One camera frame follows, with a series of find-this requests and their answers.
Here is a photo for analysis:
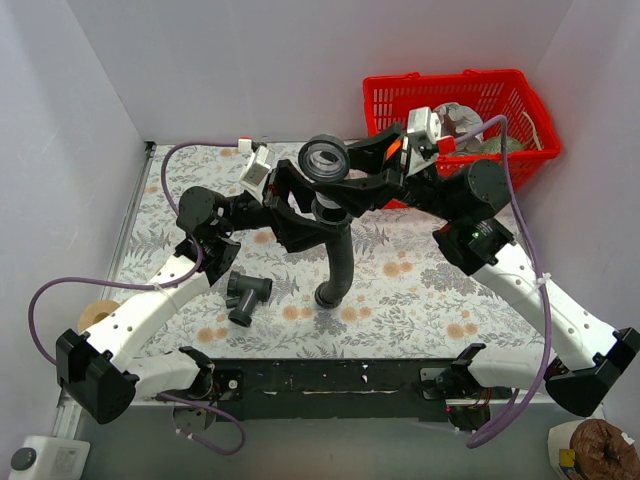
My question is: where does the beige tape roll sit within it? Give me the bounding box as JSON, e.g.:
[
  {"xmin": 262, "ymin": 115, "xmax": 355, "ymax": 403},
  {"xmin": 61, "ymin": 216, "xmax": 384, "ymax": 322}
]
[{"xmin": 78, "ymin": 299, "xmax": 120, "ymax": 333}]

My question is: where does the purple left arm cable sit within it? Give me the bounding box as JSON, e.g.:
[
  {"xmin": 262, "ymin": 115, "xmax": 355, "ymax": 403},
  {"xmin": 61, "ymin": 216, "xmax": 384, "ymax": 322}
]
[{"xmin": 27, "ymin": 140, "xmax": 247, "ymax": 455}]

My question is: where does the black corrugated hose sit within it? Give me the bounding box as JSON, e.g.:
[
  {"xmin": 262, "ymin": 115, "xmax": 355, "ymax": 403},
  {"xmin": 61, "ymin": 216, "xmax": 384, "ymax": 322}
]
[{"xmin": 310, "ymin": 195, "xmax": 356, "ymax": 310}]

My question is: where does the green netted melon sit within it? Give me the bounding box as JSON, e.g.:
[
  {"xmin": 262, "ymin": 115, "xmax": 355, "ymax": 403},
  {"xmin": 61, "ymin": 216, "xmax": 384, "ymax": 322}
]
[{"xmin": 480, "ymin": 110, "xmax": 544, "ymax": 156}]

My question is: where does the floral table mat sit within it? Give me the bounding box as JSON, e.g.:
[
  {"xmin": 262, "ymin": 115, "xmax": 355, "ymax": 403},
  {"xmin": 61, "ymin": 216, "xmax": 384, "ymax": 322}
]
[{"xmin": 118, "ymin": 145, "xmax": 543, "ymax": 358}]

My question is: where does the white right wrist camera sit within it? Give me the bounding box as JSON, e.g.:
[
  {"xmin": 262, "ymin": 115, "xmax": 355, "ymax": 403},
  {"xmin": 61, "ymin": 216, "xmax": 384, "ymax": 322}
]
[{"xmin": 406, "ymin": 107, "xmax": 456, "ymax": 161}]

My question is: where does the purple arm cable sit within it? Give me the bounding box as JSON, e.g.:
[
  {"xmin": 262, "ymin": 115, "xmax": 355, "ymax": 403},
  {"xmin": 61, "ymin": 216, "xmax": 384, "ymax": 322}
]
[
  {"xmin": 27, "ymin": 140, "xmax": 247, "ymax": 455},
  {"xmin": 452, "ymin": 114, "xmax": 554, "ymax": 449}
]

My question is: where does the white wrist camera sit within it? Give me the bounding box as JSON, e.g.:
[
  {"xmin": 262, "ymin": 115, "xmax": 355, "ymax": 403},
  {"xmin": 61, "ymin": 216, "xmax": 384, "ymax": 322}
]
[
  {"xmin": 238, "ymin": 137, "xmax": 274, "ymax": 202},
  {"xmin": 406, "ymin": 107, "xmax": 456, "ymax": 161}
]

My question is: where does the red plastic basket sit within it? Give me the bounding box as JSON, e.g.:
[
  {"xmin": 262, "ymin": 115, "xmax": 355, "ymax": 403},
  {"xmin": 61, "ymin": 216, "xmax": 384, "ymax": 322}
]
[{"xmin": 362, "ymin": 69, "xmax": 562, "ymax": 189}]

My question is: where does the grey tee pipe fitting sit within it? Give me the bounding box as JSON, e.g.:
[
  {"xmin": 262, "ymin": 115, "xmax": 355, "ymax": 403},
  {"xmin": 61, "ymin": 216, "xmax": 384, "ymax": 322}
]
[{"xmin": 226, "ymin": 271, "xmax": 273, "ymax": 328}]

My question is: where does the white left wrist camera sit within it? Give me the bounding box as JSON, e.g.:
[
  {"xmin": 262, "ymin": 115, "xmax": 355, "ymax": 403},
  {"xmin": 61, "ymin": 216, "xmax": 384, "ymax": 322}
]
[{"xmin": 238, "ymin": 137, "xmax": 274, "ymax": 202}]

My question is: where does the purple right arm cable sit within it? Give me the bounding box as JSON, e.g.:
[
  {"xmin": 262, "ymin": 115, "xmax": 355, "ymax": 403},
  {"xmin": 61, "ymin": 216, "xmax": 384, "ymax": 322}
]
[{"xmin": 452, "ymin": 114, "xmax": 554, "ymax": 449}]

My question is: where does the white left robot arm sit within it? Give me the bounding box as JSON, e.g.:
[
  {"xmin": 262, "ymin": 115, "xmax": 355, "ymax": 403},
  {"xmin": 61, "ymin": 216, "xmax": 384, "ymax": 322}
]
[{"xmin": 55, "ymin": 160, "xmax": 354, "ymax": 424}]

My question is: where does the brown item in white cup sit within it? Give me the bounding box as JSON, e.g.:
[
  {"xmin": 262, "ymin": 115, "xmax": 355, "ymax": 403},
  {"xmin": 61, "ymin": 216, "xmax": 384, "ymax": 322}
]
[{"xmin": 547, "ymin": 419, "xmax": 639, "ymax": 480}]

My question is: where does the white grey button device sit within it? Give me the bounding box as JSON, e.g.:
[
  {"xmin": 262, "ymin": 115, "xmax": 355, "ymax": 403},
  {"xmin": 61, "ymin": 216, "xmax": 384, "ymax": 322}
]
[{"xmin": 9, "ymin": 436, "xmax": 91, "ymax": 480}]

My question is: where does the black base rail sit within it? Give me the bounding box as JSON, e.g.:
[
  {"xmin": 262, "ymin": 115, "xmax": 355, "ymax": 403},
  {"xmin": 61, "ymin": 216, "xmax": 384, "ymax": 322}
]
[{"xmin": 169, "ymin": 357, "xmax": 496, "ymax": 421}]

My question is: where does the crumpled grey paper bag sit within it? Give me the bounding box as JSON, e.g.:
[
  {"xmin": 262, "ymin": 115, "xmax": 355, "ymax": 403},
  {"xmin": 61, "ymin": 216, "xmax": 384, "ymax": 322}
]
[{"xmin": 434, "ymin": 102, "xmax": 484, "ymax": 153}]

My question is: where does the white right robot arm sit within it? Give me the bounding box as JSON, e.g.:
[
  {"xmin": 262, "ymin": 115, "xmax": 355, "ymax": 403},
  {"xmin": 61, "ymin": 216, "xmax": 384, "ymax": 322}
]
[{"xmin": 298, "ymin": 122, "xmax": 639, "ymax": 417}]

